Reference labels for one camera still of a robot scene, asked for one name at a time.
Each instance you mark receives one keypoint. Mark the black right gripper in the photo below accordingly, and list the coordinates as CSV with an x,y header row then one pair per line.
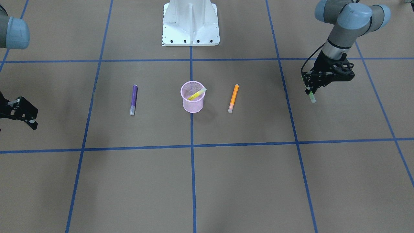
x,y
20,108

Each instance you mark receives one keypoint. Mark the purple marker pen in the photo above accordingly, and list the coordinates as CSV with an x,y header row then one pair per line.
x,y
133,100

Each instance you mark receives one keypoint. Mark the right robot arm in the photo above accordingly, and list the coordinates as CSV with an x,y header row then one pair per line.
x,y
14,34

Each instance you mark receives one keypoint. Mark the yellow marker pen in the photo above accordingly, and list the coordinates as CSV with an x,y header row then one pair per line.
x,y
197,94

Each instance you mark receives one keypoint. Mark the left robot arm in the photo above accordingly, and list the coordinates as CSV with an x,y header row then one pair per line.
x,y
350,19

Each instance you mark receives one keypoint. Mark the orange marker pen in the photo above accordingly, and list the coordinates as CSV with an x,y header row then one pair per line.
x,y
233,98

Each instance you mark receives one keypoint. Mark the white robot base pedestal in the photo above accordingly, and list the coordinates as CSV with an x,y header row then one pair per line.
x,y
190,23

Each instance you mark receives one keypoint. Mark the green marker pen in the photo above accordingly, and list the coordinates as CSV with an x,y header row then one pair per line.
x,y
312,97

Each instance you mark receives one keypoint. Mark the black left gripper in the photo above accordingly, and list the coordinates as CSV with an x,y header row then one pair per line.
x,y
323,64

